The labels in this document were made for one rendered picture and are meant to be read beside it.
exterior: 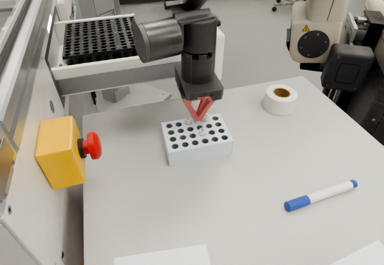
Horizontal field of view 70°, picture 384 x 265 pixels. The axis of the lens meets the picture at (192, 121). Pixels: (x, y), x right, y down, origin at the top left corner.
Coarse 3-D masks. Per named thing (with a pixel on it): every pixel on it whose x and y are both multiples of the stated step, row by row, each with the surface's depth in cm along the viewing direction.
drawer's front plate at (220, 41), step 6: (222, 36) 56; (216, 42) 56; (222, 42) 56; (216, 48) 57; (222, 48) 57; (216, 54) 58; (222, 54) 58; (216, 60) 59; (222, 60) 59; (216, 66) 60; (216, 72) 61
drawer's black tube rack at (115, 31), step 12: (72, 24) 67; (84, 24) 67; (96, 24) 67; (108, 24) 67; (120, 24) 67; (72, 36) 62; (84, 36) 62; (96, 36) 62; (108, 36) 62; (120, 36) 62; (132, 36) 62; (72, 48) 57; (84, 48) 57; (96, 48) 58; (108, 48) 57; (120, 48) 57; (132, 48) 57; (72, 60) 60; (84, 60) 59; (96, 60) 60
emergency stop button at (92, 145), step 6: (90, 132) 39; (90, 138) 38; (96, 138) 38; (84, 144) 38; (90, 144) 38; (96, 144) 38; (84, 150) 38; (90, 150) 38; (96, 150) 38; (96, 156) 38
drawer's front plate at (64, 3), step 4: (60, 0) 72; (64, 0) 73; (68, 0) 81; (72, 0) 92; (60, 4) 71; (64, 4) 72; (68, 4) 80; (60, 8) 72; (64, 8) 72; (68, 8) 78; (60, 12) 72; (64, 12) 73; (68, 12) 76; (64, 16) 73; (68, 16) 75; (64, 20) 74; (68, 20) 74
